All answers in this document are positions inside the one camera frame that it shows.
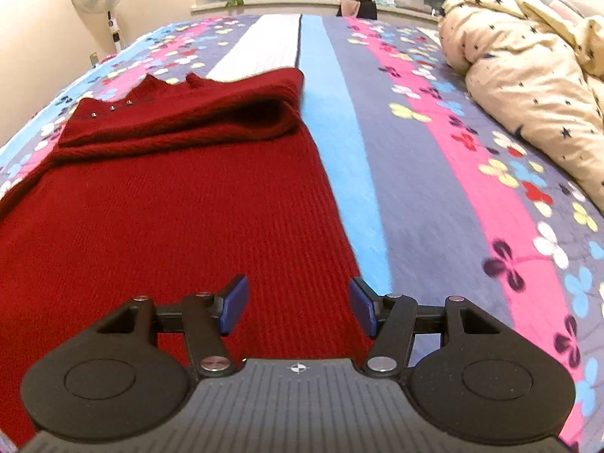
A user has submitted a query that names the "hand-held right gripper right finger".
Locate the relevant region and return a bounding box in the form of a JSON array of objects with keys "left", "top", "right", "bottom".
[{"left": 348, "top": 277, "right": 507, "bottom": 381}]

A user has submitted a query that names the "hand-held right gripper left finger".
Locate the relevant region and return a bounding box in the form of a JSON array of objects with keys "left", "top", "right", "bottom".
[{"left": 97, "top": 274, "right": 250, "bottom": 380}]

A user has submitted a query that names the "red knit sweater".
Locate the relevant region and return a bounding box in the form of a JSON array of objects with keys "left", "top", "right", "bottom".
[{"left": 0, "top": 68, "right": 378, "bottom": 448}]

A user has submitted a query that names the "floral striped bedsheet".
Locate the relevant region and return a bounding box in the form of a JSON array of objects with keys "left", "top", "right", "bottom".
[{"left": 0, "top": 12, "right": 604, "bottom": 453}]

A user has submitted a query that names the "cream star print quilt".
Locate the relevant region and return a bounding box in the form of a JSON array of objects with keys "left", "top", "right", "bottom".
[{"left": 439, "top": 0, "right": 604, "bottom": 213}]

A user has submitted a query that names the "black and pink bag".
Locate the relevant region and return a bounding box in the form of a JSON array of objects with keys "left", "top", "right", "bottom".
[{"left": 336, "top": 0, "right": 378, "bottom": 20}]

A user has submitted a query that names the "white windowsill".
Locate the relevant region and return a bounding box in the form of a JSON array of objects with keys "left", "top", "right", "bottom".
[{"left": 191, "top": 0, "right": 444, "bottom": 23}]

